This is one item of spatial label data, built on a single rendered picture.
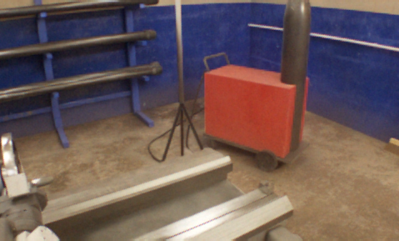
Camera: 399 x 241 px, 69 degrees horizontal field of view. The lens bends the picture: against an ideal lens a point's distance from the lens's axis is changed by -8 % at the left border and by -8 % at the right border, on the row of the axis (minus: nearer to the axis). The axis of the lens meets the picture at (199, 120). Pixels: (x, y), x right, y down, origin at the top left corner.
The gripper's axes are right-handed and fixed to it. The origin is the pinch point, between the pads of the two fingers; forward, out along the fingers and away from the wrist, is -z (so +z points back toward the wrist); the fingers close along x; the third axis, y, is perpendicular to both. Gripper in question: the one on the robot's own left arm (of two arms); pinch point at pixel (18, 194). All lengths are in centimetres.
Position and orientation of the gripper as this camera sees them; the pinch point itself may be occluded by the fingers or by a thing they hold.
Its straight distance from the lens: 82.1
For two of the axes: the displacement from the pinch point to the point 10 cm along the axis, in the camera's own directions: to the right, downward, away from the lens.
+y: -0.2, -9.2, -3.9
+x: 8.6, -2.2, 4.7
